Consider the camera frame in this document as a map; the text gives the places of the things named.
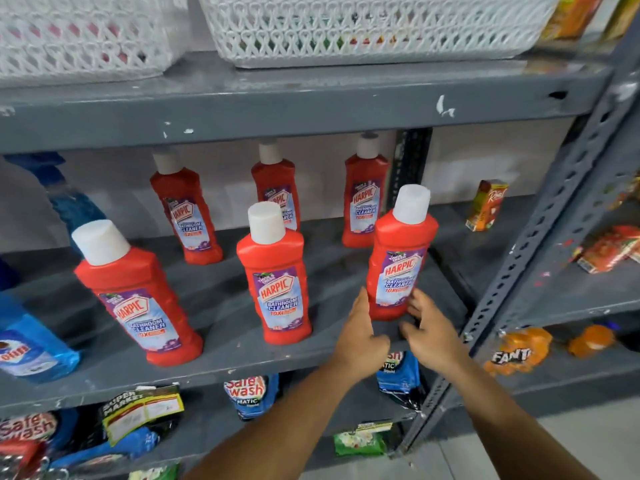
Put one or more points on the blue spray bottle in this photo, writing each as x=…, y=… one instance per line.
x=70, y=204

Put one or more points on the person's right forearm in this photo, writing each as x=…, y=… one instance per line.
x=510, y=424

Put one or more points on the person's left hand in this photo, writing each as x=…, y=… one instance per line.
x=356, y=344

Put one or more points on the group of red cleaner bottles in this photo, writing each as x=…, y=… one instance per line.
x=275, y=294

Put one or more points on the black packet yellow label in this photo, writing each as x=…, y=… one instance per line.
x=142, y=412

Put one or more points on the person's right hand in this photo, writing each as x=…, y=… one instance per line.
x=436, y=339

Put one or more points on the orange juice carton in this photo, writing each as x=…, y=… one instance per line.
x=487, y=204

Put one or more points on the grey metal shelf rack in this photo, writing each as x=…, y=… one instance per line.
x=250, y=99
x=575, y=289

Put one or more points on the person's left forearm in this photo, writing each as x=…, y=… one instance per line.
x=280, y=419

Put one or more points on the blue flat pouch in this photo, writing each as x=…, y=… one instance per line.
x=110, y=447

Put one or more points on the blue liquid refill pouch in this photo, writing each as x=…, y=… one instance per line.
x=30, y=349

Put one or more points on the orange red snack packet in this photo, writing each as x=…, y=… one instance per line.
x=610, y=249

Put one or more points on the person's right thumb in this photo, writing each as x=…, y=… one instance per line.
x=409, y=331

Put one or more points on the blue detergent pouch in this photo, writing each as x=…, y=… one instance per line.
x=400, y=379
x=250, y=397
x=30, y=427

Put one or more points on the orange soda bottle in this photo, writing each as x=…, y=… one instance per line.
x=591, y=340
x=517, y=352

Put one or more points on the red cleaner bottle white cap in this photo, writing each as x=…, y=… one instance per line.
x=397, y=264

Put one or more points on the white plastic lattice basket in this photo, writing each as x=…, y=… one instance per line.
x=375, y=29
x=75, y=39

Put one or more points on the yellow green carton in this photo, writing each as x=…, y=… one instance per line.
x=622, y=17

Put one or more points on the green packet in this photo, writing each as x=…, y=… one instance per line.
x=362, y=439
x=155, y=473

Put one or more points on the person's left thumb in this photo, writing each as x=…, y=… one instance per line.
x=381, y=345

